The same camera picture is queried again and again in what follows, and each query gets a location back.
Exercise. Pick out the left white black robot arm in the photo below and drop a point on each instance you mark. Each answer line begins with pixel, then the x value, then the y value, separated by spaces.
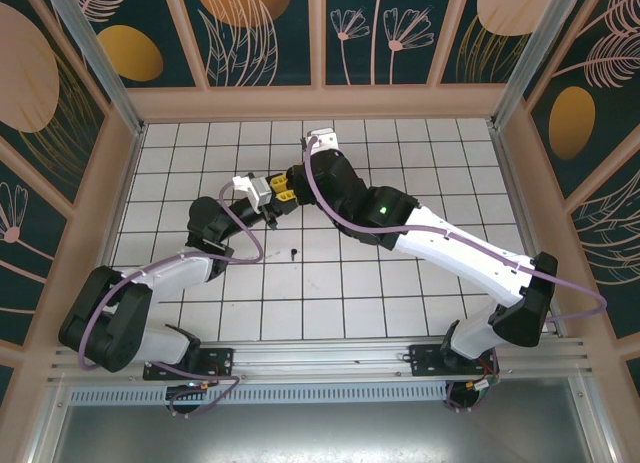
pixel 175 278

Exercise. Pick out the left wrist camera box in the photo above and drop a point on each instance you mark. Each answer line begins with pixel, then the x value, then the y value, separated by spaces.
pixel 252 188

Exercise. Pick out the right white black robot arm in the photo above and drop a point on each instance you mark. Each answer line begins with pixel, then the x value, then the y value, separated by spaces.
pixel 450 248

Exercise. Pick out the black mount plate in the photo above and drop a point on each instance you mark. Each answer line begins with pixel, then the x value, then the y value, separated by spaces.
pixel 220 360
pixel 425 360

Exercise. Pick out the right black mount plate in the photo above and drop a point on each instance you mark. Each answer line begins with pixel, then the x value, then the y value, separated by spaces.
pixel 425 360

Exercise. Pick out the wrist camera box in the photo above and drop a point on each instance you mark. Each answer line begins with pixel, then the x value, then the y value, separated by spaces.
pixel 325 139
pixel 252 188

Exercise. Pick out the left black mount plate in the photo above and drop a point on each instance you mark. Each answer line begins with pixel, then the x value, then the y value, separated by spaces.
pixel 220 360

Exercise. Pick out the aluminium frame post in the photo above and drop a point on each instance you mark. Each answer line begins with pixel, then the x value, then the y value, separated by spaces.
pixel 100 58
pixel 532 58

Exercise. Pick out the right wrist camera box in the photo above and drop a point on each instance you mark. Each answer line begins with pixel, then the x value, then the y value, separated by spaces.
pixel 325 139

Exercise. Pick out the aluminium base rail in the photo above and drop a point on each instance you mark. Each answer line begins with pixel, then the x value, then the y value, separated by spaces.
pixel 325 355

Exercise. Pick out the grey metal sheet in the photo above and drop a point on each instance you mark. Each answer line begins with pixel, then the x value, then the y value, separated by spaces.
pixel 325 433

